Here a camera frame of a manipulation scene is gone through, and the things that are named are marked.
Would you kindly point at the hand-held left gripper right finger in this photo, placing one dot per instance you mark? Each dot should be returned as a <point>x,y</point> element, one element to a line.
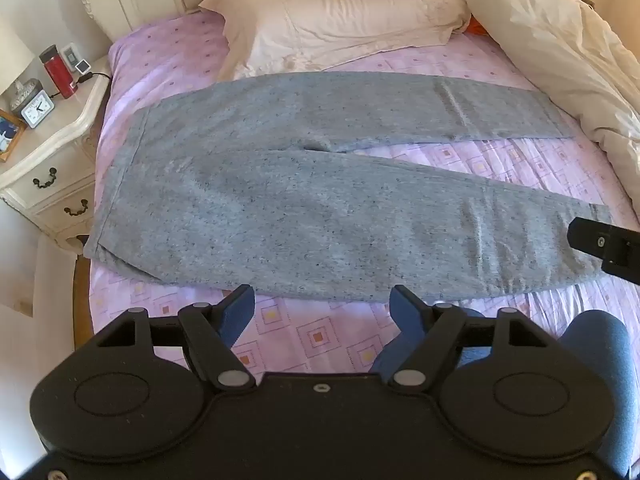
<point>406,312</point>

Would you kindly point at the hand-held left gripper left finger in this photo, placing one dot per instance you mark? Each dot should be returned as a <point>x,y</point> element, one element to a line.
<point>239,312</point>

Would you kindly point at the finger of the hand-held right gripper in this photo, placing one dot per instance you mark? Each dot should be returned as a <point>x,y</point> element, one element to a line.
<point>602,245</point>

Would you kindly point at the grey pants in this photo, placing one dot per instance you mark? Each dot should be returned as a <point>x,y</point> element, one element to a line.
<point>280,220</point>

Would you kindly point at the person's leg in blue trousers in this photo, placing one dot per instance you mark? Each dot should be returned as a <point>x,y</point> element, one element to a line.
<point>600,370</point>

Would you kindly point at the cream duvet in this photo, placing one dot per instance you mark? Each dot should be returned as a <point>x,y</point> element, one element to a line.
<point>565,45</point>

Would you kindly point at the orange cloth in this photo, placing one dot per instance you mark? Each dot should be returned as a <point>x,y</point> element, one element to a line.
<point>475,27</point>

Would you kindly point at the white nightstand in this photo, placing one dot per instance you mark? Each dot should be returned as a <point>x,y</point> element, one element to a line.
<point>55,140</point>

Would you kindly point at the pink patterned bed sheet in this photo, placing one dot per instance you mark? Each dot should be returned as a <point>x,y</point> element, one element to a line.
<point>165,55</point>

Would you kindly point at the white alarm clock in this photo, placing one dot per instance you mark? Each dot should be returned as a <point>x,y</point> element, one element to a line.
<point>38,110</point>

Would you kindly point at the small white device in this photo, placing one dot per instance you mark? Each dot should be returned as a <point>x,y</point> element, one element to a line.
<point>81,66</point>
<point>70,53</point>

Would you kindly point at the red thermos bottle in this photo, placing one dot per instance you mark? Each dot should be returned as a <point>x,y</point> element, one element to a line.
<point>57,72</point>

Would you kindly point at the cream pillow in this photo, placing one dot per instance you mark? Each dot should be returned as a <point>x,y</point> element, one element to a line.
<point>345,10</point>

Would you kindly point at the white table lamp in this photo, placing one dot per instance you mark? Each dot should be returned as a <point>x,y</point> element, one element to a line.
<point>12,55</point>

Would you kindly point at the wooden picture frame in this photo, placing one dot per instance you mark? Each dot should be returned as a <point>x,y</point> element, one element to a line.
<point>9,135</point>

